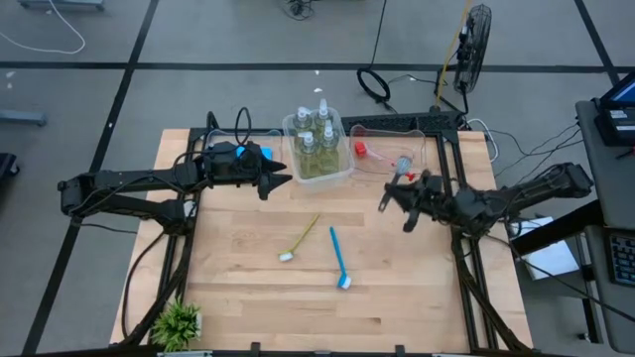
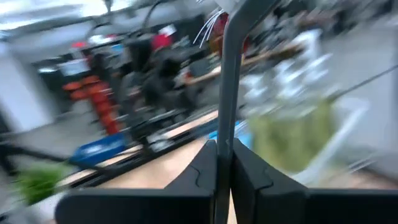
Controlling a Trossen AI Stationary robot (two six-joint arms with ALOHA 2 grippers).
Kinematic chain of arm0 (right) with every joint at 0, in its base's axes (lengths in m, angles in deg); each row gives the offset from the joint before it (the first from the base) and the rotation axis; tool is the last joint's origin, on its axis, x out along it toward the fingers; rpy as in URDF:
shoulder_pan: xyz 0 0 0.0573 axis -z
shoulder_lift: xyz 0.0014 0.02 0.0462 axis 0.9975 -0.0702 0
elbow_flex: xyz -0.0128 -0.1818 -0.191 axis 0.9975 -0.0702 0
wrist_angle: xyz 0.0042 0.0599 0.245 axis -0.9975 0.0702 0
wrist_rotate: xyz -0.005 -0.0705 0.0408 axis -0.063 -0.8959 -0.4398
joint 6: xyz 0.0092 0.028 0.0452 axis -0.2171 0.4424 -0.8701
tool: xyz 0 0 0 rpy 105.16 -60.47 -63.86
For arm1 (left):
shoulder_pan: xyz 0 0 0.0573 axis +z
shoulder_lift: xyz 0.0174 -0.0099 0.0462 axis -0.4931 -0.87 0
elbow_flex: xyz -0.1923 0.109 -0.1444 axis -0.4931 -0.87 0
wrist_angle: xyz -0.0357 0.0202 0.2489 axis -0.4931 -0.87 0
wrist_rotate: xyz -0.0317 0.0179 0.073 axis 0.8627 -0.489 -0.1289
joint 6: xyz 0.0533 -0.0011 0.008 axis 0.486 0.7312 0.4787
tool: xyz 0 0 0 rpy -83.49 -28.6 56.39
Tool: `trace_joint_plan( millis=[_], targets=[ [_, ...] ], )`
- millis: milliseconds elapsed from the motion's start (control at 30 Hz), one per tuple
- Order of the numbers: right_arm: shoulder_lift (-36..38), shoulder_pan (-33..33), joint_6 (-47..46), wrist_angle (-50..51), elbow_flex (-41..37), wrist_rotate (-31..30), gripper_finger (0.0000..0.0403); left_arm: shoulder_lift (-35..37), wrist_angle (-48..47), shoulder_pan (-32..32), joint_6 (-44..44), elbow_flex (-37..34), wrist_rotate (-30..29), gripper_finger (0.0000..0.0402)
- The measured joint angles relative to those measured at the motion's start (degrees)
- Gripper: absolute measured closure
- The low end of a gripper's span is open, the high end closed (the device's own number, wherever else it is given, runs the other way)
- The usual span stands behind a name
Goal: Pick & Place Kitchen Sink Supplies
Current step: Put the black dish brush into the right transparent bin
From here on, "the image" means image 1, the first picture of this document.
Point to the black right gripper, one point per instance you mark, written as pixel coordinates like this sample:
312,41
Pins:
426,196

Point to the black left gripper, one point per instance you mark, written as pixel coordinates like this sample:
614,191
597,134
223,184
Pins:
223,166

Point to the clear yellow-green soap bottle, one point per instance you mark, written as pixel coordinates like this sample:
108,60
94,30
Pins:
329,139
301,119
323,111
307,146

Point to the red dish brush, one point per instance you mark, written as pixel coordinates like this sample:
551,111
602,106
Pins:
360,149

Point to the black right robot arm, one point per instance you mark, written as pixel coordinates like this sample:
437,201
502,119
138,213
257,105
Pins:
521,196

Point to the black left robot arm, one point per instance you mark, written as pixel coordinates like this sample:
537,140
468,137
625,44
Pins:
124,181

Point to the shallow clear plastic tray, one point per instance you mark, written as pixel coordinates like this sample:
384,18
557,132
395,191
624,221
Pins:
377,168
275,136

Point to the deep clear plastic tub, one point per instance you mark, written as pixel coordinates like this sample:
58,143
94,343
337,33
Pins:
317,182

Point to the yellow-green dish brush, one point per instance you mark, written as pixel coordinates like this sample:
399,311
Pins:
300,238

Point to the blue dish brush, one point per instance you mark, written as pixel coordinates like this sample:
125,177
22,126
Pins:
338,253

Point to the black vented control box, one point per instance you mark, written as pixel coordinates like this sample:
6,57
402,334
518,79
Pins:
397,122

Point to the white paper sheet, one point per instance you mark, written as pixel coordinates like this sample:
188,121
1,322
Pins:
546,253

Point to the black standing fan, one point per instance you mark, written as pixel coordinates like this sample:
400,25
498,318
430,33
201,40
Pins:
471,49

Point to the small green potted plant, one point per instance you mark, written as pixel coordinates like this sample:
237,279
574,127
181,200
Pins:
176,324

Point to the grey side desk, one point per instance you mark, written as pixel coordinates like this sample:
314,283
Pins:
602,149

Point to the black keyboard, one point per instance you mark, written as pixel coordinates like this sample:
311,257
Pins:
624,258

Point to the black desktop device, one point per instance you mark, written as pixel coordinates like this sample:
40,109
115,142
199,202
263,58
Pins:
617,126

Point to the black laptop blue screen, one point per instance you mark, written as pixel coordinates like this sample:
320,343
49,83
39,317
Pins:
622,94

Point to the grey floor foot bar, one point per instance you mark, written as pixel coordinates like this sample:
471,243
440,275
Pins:
62,4
22,118

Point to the black floor object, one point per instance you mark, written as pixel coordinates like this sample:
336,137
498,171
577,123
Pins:
6,166

